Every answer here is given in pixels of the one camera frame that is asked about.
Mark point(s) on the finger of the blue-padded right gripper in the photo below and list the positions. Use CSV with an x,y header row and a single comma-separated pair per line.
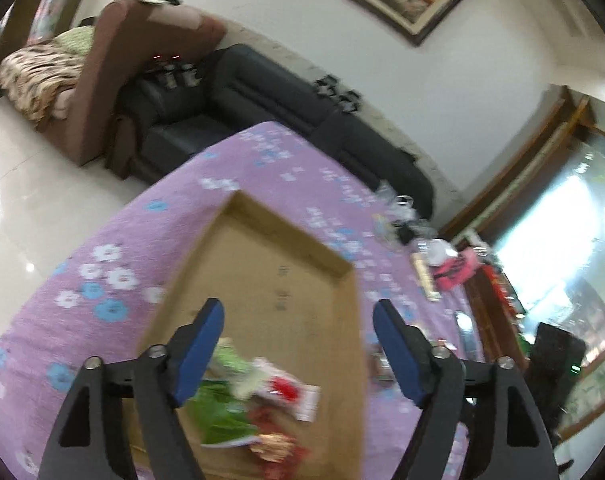
x,y
505,431

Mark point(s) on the green snack bag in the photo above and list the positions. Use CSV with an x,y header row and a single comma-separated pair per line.
x,y
220,420

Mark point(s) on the white red snack packet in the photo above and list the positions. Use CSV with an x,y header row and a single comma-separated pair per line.
x,y
286,391

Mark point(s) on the purple floral tablecloth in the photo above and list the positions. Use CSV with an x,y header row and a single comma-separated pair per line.
x,y
101,299

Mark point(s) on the white round container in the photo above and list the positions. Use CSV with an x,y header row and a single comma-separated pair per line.
x,y
438,252

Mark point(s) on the leopard print blanket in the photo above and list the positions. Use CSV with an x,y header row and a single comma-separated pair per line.
x,y
33,76

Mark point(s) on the clear nut snack bag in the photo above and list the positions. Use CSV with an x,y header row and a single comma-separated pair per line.
x,y
227,364

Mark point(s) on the black leather sofa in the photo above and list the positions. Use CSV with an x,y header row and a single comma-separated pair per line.
x,y
173,111

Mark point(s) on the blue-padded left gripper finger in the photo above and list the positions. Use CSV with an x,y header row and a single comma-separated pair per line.
x,y
88,439

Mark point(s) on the cream tube package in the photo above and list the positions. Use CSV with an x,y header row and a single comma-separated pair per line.
x,y
424,277

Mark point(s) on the pink box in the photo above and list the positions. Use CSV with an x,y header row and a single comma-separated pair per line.
x,y
457,271

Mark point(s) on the dark red snack bag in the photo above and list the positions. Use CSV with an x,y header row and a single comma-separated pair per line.
x,y
279,453

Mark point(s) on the black smartphone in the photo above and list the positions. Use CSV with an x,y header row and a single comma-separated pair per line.
x,y
465,325

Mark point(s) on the brown armchair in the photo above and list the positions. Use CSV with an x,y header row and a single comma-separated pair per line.
x,y
128,35

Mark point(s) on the cardboard tray box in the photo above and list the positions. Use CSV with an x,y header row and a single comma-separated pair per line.
x,y
288,299

